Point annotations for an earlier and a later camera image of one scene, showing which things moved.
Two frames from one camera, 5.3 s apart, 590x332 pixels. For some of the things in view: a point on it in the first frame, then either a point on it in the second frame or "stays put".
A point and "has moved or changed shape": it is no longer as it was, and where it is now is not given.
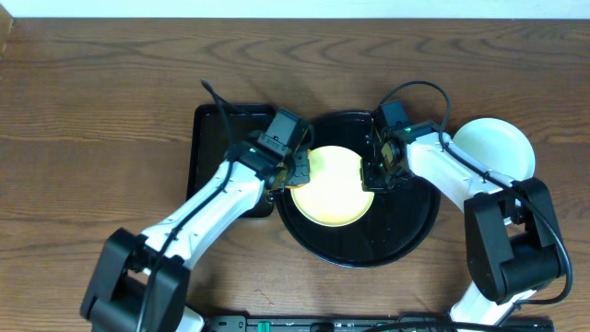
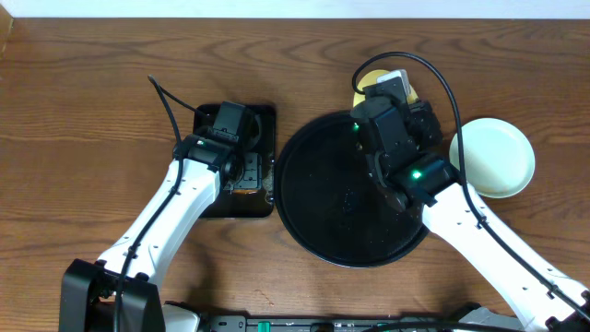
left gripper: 298,171 -> 249,172
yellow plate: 334,195 -> 370,77
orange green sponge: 299,185 has moved or changed shape
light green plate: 497,145 stays put
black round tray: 401,221 stays put
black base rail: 407,323 stays put
